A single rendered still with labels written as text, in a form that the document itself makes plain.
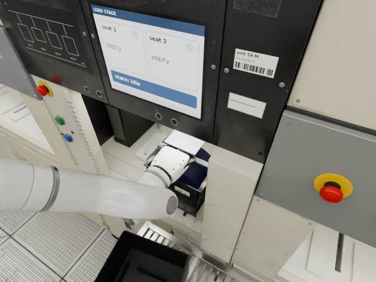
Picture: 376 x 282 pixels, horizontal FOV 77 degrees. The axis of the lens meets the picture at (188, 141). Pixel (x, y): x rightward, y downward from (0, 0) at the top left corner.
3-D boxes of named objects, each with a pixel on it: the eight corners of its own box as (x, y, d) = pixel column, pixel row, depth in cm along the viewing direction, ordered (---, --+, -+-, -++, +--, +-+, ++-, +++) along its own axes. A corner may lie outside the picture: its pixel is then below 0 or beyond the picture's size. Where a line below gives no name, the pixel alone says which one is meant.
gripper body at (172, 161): (146, 177, 76) (165, 155, 83) (173, 191, 72) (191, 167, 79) (143, 162, 71) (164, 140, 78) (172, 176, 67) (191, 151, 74)
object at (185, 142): (148, 197, 100) (138, 145, 78) (174, 165, 113) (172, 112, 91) (199, 224, 91) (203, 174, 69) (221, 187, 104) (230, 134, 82)
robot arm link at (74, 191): (78, 172, 40) (184, 188, 63) (39, 163, 49) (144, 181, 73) (64, 227, 38) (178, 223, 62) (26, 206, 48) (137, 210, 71)
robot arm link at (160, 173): (143, 183, 75) (149, 177, 77) (167, 196, 72) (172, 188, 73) (140, 167, 69) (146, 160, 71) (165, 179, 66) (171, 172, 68)
